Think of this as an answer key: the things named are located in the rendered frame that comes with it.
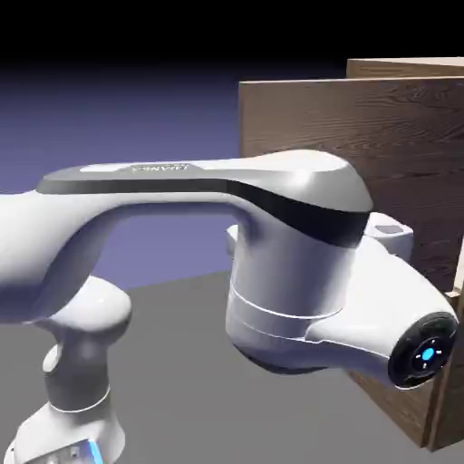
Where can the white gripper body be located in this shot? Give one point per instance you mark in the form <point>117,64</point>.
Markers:
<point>393,241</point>

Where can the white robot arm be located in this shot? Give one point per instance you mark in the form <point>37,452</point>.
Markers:
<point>282,261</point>

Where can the brown wooden cabinet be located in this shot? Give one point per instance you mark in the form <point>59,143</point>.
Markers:
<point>417,119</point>

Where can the large brown wooden cabinet door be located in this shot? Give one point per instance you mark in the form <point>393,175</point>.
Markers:
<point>326,116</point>

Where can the small brown wooden cabinet door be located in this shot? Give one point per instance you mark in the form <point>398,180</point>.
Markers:
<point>398,409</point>

